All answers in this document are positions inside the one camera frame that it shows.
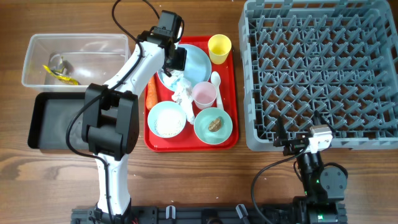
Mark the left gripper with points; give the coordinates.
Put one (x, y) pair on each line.
(180, 63)

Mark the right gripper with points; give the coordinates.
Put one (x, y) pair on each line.
(281, 140)

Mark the white tissue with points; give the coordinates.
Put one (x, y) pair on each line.
(182, 93)

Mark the light blue rice bowl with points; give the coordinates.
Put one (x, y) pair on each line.
(166, 119)

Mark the yellow snack wrapper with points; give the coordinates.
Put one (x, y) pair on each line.
(58, 69)

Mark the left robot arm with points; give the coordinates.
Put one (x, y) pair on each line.
(121, 93)

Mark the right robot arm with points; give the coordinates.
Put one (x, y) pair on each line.
(324, 184)

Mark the grey dishwasher rack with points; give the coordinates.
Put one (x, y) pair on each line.
(336, 58)

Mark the light blue plate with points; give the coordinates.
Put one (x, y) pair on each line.
(197, 69)

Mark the orange carrot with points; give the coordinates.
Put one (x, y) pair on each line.
(152, 98)

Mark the white plastic spoon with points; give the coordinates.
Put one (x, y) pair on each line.
(216, 81)

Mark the pink plastic cup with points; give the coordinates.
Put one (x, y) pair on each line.
(204, 94)

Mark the yellow plastic cup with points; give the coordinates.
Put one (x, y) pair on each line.
(219, 46)

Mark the red plastic tray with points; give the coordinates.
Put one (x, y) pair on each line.
(187, 140)

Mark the teal bowl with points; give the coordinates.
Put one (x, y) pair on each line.
(202, 121)

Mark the brown food scrap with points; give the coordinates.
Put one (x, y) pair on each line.
(215, 125)

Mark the clear plastic bin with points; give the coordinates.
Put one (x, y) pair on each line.
(90, 58)

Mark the black plastic bin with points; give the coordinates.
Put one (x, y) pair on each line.
(53, 112)

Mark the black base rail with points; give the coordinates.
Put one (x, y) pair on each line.
(278, 213)

